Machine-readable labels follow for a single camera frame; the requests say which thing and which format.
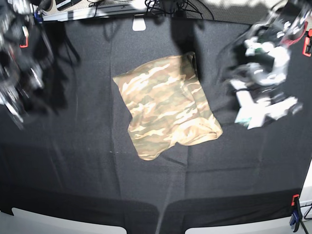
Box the black cables on desk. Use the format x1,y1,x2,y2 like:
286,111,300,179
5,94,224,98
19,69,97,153
143,0,215,20

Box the orange clamp top right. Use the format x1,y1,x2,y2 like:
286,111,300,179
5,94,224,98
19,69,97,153
302,29,312,57

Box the orange clamp bottom right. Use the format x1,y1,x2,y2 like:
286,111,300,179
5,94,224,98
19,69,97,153
290,194,302,233

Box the white tape patch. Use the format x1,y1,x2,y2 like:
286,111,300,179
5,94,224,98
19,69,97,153
132,15,146,32

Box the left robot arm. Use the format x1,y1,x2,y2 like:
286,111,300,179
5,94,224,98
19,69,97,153
228,0,312,91

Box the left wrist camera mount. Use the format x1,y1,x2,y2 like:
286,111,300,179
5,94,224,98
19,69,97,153
230,79,303,130

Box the orange clamp top left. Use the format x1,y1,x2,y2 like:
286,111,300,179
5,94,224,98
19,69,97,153
19,27,29,48

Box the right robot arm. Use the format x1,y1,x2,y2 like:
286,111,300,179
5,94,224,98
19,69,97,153
0,0,54,129

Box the orange clamp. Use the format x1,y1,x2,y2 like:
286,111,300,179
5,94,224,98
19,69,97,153
302,29,312,57
19,27,29,48
290,194,302,233

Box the camouflage t-shirt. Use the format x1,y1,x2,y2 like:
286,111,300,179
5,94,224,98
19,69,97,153
113,52,223,161

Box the black table cloth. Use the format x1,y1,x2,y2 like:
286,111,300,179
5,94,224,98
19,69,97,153
0,18,312,234

